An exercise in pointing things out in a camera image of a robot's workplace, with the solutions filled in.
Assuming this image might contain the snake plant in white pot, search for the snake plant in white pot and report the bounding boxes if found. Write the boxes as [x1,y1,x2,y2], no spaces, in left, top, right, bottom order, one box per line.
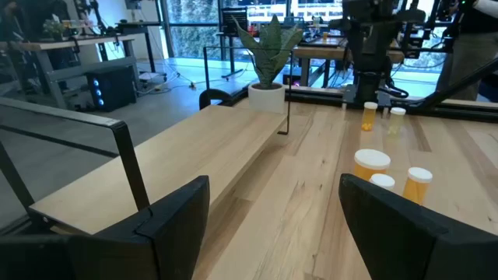
[232,14,304,114]

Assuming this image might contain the small potted flowers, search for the small potted flowers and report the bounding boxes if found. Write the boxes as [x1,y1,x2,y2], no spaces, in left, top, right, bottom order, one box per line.
[42,19,66,42]

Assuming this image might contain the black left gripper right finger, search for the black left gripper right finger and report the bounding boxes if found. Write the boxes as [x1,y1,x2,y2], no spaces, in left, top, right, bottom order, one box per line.
[338,173,498,280]

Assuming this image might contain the wooden workbench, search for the wooden workbench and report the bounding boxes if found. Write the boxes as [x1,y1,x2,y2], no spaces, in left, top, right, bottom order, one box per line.
[293,37,405,87]

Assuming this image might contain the large orange pill bottle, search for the large orange pill bottle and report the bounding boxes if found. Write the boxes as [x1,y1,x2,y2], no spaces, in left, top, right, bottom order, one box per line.
[352,149,391,182]

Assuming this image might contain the yellow pill bottle white cap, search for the yellow pill bottle white cap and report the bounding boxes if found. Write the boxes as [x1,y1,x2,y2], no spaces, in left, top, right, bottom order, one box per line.
[388,107,407,137]

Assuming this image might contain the black arched bracket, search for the black arched bracket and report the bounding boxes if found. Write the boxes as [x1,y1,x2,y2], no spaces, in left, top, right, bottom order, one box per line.
[198,88,234,111]

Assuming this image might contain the wooden shelf black metal frame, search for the wooden shelf black metal frame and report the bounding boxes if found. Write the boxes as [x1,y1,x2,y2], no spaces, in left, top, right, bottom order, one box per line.
[0,45,295,237]

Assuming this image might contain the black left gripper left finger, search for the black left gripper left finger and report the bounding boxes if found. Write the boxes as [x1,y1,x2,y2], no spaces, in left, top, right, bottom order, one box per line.
[0,175,211,280]

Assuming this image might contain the black computer tower lit fans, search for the black computer tower lit fans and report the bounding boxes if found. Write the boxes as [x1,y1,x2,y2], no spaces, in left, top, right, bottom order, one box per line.
[84,65,138,113]

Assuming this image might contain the wooden-top desk grey legs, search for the wooden-top desk grey legs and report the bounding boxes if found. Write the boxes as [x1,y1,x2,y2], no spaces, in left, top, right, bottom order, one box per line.
[0,33,156,110]

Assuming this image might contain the black monitor on stand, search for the black monitor on stand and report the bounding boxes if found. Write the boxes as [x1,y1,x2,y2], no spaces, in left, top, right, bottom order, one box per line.
[219,6,250,81]

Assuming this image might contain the person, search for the person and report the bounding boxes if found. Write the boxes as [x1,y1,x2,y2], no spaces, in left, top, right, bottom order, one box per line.
[434,0,498,102]

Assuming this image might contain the small orange pill bottle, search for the small orange pill bottle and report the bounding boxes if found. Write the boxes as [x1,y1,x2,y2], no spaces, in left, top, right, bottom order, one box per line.
[402,166,433,206]
[360,101,379,132]

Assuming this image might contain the pink pill bottle white cap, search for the pink pill bottle white cap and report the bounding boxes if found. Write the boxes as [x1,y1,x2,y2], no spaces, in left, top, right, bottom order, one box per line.
[368,173,396,191]

